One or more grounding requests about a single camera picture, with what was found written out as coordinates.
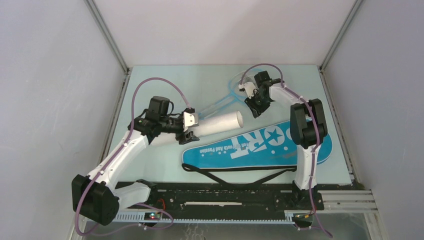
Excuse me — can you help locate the grey cable duct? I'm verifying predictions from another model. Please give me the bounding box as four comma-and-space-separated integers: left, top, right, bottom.
114, 211, 296, 224

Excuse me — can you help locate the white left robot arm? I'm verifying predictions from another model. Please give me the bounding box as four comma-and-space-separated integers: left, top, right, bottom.
71, 96, 198, 226

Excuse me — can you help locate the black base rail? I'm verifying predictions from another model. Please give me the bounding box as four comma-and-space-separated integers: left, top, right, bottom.
114, 180, 324, 221

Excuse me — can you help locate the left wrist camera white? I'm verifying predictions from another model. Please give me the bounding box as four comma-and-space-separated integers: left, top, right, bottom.
182, 111, 199, 129

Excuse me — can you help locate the aluminium frame post left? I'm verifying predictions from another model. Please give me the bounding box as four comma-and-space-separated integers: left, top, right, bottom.
84, 0, 130, 75

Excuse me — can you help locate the black bag strap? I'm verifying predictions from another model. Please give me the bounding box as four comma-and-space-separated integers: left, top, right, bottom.
181, 162, 299, 186

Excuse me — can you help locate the white shuttlecock tube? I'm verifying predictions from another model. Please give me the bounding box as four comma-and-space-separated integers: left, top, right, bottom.
150, 110, 245, 147

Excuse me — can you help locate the aluminium frame post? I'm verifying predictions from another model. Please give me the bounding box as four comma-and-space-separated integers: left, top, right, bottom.
84, 0, 130, 75
319, 0, 365, 73

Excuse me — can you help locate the aluminium frame post right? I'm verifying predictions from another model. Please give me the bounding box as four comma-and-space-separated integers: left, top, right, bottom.
319, 0, 365, 73

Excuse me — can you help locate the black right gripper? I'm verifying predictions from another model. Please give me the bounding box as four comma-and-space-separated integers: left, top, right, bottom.
244, 90, 271, 119

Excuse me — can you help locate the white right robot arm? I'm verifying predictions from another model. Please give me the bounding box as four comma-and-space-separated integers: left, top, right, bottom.
238, 71, 328, 209

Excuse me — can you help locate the blue racket bag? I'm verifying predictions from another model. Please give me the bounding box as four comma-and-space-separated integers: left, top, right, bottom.
181, 117, 333, 170

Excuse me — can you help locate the blue racket upper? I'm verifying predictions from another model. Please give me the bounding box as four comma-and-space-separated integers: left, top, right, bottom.
198, 68, 276, 118

